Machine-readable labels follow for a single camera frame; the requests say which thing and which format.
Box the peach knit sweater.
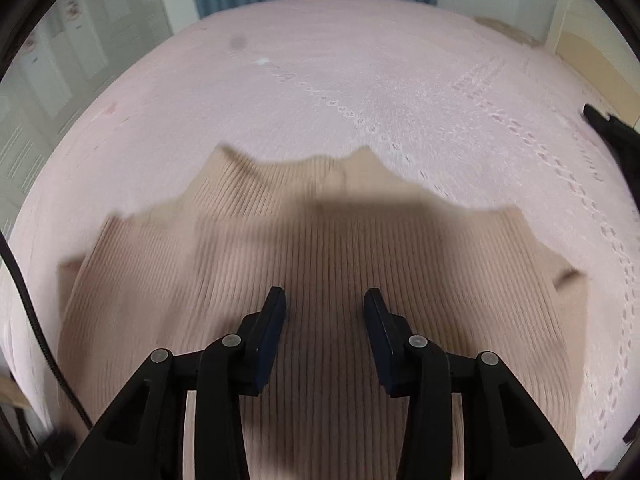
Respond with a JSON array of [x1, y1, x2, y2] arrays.
[[58, 146, 587, 479]]

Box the black padded jacket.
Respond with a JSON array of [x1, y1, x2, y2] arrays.
[[582, 104, 640, 207]]

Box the pink patterned bed sheet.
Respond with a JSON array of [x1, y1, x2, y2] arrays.
[[10, 0, 639, 474]]

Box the cream wooden headboard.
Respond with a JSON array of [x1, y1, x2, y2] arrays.
[[544, 0, 639, 128]]

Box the white wardrobe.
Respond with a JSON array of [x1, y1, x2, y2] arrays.
[[0, 0, 171, 235]]

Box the black cable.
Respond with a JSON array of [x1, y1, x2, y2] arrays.
[[0, 228, 94, 434]]

